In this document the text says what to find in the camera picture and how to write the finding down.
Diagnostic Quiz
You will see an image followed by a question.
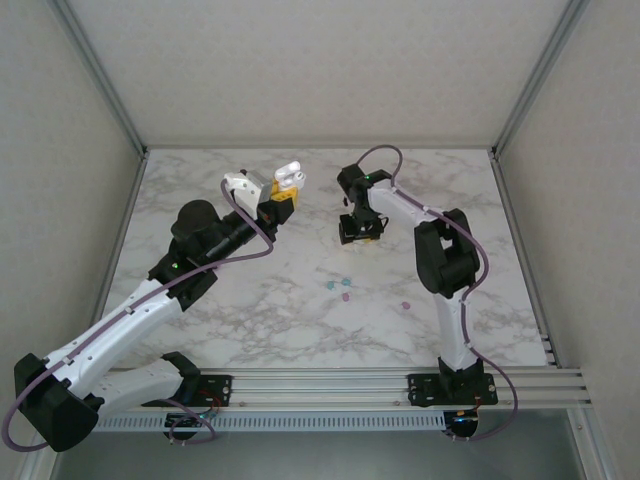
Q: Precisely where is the white earbud charging case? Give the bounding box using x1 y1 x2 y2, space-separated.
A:
272 159 307 190

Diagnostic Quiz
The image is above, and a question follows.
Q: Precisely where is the black electronics module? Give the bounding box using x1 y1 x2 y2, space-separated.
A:
164 412 211 432
447 409 482 441

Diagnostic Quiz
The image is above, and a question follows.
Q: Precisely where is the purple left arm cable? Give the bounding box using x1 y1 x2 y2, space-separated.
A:
1 179 275 451

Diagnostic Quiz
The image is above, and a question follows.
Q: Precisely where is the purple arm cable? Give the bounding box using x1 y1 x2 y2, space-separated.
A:
355 143 519 444
1 179 275 451

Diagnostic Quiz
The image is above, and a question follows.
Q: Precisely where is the aluminium table side rail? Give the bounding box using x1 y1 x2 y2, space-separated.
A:
491 149 560 369
87 149 150 351

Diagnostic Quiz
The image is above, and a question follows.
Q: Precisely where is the aluminium table back rail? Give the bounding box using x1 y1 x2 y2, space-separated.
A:
143 143 496 151

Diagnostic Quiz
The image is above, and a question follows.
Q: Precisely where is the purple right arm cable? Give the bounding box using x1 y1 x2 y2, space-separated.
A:
355 143 519 444

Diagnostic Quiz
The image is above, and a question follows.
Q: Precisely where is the aluminium front mounting rail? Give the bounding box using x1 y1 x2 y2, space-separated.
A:
92 367 594 411

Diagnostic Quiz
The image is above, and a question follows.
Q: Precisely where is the aluminium corner frame post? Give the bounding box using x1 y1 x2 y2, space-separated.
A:
491 0 596 159
48 0 150 157

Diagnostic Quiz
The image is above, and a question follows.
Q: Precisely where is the grey slotted cable duct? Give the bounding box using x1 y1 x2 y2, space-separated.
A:
92 412 447 433

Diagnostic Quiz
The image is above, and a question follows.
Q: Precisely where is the aluminium lower frame post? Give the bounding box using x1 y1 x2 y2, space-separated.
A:
14 447 59 480
567 407 616 480

